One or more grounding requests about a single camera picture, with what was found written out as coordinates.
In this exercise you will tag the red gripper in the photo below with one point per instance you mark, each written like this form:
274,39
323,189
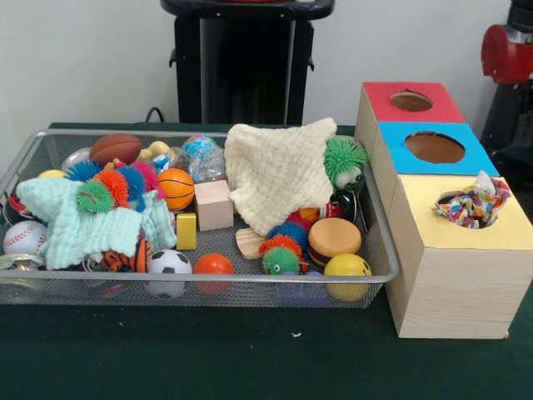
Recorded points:
508,58

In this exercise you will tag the multicoloured patterned cloth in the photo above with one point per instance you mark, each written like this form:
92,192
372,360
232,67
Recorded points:
474,204

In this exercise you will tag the cream knitted cloth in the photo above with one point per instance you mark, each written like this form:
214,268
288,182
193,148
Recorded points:
283,175

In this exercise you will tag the wooden box with three holes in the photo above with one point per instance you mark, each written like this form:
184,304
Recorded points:
454,283

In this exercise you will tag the clear mesh bin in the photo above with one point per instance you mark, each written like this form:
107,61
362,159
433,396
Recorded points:
250,291

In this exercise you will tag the black panel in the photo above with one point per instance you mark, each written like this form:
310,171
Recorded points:
506,116

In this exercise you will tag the green spiky ball toy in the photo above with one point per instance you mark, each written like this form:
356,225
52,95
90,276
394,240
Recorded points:
345,156

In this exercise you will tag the toy burger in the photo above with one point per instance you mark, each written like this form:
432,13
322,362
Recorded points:
334,239

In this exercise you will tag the yellow smiley ball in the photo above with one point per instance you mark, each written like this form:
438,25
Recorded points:
345,264

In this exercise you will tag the green-headed spiky caterpillar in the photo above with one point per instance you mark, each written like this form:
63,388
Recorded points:
278,254

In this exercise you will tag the small orange basketball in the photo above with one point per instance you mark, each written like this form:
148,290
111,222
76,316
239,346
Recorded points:
177,189

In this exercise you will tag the plain orange ball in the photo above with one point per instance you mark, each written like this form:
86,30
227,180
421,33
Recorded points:
213,264

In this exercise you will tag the small soccer ball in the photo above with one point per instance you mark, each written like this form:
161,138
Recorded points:
169,260

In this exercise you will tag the long multicoloured spiky caterpillar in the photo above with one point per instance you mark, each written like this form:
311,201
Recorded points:
108,185

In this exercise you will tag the mint green knitted cloth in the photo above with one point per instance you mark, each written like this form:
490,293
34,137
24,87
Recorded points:
75,225

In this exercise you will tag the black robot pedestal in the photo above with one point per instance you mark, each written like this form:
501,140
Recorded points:
241,62

